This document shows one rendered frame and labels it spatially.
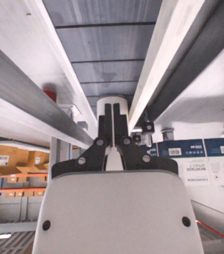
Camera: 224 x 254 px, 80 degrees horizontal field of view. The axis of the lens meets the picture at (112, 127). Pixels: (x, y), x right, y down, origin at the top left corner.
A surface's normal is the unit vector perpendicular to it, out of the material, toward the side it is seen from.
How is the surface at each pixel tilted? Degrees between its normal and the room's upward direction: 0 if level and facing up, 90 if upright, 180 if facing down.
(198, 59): 90
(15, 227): 90
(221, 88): 0
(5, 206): 90
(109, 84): 0
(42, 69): 0
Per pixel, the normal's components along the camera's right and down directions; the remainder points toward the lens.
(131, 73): 0.03, 0.97
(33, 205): 0.11, -0.24
